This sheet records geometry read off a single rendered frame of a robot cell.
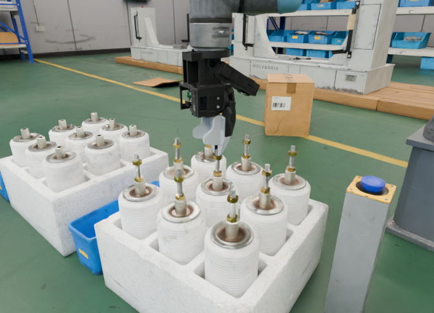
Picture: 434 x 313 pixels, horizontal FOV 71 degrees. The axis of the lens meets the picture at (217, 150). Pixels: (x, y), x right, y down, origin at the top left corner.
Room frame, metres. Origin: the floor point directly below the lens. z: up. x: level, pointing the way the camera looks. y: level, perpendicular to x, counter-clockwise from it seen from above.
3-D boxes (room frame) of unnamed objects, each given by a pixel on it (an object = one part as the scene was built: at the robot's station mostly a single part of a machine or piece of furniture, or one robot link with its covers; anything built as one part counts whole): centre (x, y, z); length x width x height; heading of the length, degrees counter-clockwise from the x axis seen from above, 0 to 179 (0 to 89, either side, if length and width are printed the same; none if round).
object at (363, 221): (0.48, -0.28, 0.16); 0.07 x 0.07 x 0.31; 53
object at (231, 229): (0.43, -0.03, 0.26); 0.02 x 0.02 x 0.03
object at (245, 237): (0.43, -0.03, 0.25); 0.08 x 0.08 x 0.01
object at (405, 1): (4.70, -2.83, 0.89); 0.50 x 0.38 x 0.21; 134
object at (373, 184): (0.48, -0.28, 0.32); 0.04 x 0.04 x 0.02
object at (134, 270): (0.59, 0.00, 0.09); 0.39 x 0.39 x 0.18; 53
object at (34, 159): (0.83, 0.51, 0.16); 0.10 x 0.10 x 0.18
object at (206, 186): (0.59, 0.00, 0.25); 0.08 x 0.08 x 0.01
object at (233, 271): (0.43, -0.03, 0.16); 0.10 x 0.10 x 0.18
